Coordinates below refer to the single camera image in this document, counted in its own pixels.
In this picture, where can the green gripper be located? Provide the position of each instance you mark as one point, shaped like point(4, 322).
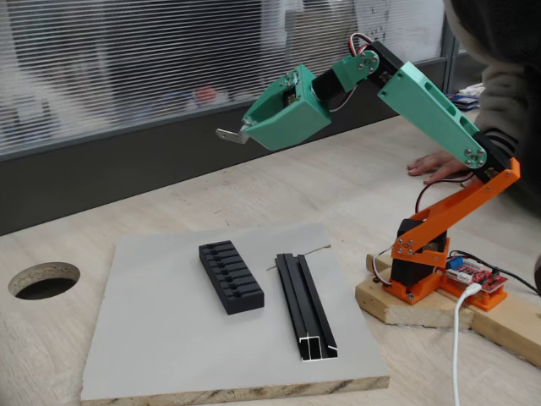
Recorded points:
point(292, 123)

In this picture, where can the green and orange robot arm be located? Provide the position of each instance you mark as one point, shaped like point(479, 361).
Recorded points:
point(431, 105)

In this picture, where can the person's beige sleeved forearm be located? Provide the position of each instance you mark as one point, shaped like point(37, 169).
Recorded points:
point(503, 101)

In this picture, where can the black slotted holder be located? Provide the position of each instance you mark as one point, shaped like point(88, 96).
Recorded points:
point(243, 302)

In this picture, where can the person's hand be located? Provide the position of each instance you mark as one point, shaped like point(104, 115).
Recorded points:
point(435, 167)

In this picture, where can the white paper sheet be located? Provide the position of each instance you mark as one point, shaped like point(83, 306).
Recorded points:
point(401, 17)

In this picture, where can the wooden block with screw holes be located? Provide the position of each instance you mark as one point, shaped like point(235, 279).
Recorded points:
point(377, 264)

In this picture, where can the stack of blue cards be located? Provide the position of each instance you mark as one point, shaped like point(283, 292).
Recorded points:
point(462, 103)

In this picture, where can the black aluminium profile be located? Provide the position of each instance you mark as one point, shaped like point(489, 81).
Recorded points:
point(304, 304)

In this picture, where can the white plastic parts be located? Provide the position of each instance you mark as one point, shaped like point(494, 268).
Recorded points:
point(473, 89)

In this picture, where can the gray board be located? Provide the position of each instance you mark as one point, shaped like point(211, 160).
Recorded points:
point(169, 317)

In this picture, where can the wooden wedge block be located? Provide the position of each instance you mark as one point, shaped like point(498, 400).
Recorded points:
point(422, 315)

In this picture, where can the red controller board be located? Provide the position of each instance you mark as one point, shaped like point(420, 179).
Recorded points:
point(477, 275)

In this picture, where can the person's dark hooded torso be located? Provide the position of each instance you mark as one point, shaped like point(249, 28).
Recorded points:
point(532, 127)

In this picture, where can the long wooden base plank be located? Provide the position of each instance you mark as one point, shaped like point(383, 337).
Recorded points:
point(507, 334)

